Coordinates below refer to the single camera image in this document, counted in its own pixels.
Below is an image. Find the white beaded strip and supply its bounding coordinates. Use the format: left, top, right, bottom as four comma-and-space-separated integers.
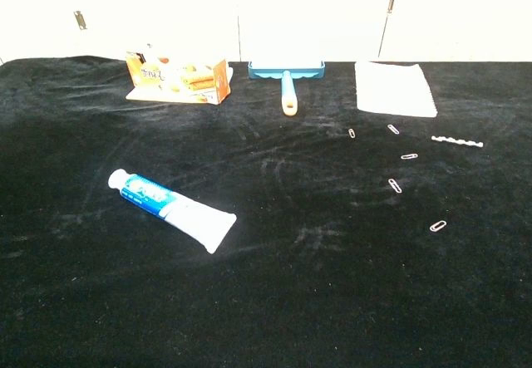
431, 135, 485, 149

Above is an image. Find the blue lint roller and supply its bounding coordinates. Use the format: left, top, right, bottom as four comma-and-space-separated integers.
247, 59, 327, 117

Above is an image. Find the black velvet tablecloth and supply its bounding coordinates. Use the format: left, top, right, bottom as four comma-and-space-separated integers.
0, 55, 532, 368

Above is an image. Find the blue white toothpaste tube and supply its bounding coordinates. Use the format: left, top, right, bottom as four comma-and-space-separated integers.
107, 168, 238, 255

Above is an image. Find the orange biscuit box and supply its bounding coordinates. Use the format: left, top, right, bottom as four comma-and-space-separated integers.
125, 50, 234, 105

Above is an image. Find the white spiral notebook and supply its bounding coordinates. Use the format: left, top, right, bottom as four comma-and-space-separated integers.
354, 61, 439, 119

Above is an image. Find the woven folding screen panel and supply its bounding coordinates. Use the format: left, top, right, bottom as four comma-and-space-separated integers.
377, 0, 532, 63
235, 0, 394, 63
76, 0, 240, 62
0, 0, 84, 62

